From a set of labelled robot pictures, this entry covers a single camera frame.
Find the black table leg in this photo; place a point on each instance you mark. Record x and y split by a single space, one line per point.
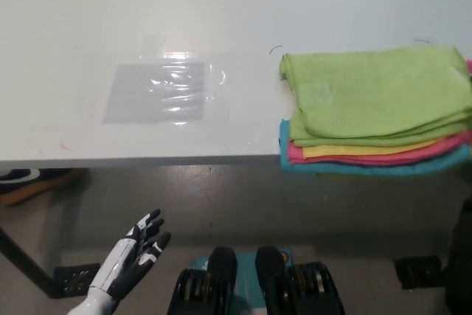
26 261

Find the clear plastic film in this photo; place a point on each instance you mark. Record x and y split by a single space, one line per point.
215 82

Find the grey rectangular sheet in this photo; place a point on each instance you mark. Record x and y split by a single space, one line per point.
129 97

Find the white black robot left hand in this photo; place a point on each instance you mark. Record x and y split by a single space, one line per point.
142 252

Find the green microfibre cloth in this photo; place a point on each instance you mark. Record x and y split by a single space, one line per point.
368 86

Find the black floor base plate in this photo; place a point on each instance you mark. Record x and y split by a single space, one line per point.
73 280
418 272

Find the teal microfibre cloth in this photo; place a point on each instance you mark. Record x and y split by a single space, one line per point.
321 169

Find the black teal robot body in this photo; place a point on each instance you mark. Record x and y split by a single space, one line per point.
273 282

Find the stack of coloured cloths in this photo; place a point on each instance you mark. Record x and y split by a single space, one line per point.
295 154

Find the black and orange shoe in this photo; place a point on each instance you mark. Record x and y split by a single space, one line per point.
44 186

